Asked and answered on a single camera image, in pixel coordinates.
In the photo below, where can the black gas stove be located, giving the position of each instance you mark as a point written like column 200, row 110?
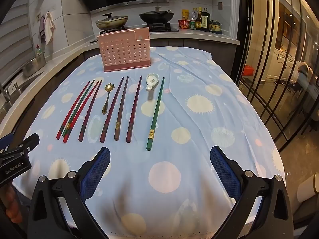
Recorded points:
column 159, row 27

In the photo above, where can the yellow packet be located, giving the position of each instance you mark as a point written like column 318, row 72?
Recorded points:
column 185, row 13

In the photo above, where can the glass sliding door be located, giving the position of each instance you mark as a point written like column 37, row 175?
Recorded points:
column 274, row 54

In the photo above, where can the person's left hand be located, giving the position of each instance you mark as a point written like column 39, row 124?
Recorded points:
column 13, row 204

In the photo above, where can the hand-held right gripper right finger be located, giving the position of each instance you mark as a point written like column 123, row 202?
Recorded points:
column 224, row 174

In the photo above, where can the yellow frying pan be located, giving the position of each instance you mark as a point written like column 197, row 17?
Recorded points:
column 107, row 25

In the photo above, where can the grey wall socket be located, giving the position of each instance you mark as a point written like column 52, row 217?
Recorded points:
column 220, row 6

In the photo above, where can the dark red chopstick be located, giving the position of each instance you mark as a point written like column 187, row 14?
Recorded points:
column 134, row 109
column 91, row 109
column 112, row 109

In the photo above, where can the brown sauce bottle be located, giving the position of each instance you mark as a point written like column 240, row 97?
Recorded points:
column 198, row 23

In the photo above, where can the black wok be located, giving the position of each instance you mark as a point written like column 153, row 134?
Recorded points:
column 155, row 18

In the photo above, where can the white hanging towel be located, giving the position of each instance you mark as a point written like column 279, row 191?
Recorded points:
column 49, row 26

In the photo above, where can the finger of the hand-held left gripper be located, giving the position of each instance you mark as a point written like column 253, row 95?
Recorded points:
column 27, row 142
column 6, row 140

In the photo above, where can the steel faucet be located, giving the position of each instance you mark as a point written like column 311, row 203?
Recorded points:
column 7, row 93

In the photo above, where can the purple hanging cloth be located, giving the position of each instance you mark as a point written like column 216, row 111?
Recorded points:
column 41, row 27

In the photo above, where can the brown chopstick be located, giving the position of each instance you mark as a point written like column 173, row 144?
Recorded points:
column 121, row 109

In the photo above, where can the green dish soap bottle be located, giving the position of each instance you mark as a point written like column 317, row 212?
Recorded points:
column 39, row 51

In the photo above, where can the grey window blinds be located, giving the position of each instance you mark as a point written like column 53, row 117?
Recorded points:
column 15, row 34

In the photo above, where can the black wok lid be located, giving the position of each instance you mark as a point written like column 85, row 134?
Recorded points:
column 156, row 11

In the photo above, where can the white ceramic spoon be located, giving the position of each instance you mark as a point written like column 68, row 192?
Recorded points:
column 150, row 79

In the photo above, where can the gold flower spoon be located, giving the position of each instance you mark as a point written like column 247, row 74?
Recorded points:
column 108, row 87

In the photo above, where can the white cylindrical bin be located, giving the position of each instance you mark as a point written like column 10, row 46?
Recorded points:
column 309, row 189

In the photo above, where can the clear plastic bottle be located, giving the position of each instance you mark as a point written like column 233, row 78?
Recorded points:
column 194, row 13

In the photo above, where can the red container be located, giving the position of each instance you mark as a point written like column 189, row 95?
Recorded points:
column 249, row 70

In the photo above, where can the steel pot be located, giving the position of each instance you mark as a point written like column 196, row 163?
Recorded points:
column 33, row 66

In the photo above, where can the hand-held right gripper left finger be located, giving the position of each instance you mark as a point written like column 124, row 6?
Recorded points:
column 96, row 175

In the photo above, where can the glass pan lid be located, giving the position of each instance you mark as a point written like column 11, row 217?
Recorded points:
column 114, row 18

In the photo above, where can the green chopstick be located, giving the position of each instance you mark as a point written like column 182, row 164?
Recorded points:
column 157, row 109
column 83, row 99

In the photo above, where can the small dark condiment jar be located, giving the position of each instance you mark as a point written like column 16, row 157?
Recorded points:
column 212, row 26
column 218, row 26

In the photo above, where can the pink perforated utensil holder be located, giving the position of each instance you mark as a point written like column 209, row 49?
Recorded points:
column 124, row 52

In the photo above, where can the blue planet print tablecloth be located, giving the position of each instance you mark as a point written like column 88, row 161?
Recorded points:
column 189, row 119

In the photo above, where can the small green bottle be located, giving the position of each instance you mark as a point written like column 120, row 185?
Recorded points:
column 193, row 25

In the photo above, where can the red instant noodle cup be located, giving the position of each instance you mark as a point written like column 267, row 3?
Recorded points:
column 184, row 24

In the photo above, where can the dark soy sauce bottle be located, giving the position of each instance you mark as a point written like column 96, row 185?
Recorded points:
column 205, row 21

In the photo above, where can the row of red-brown chopsticks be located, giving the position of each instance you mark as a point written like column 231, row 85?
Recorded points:
column 86, row 104

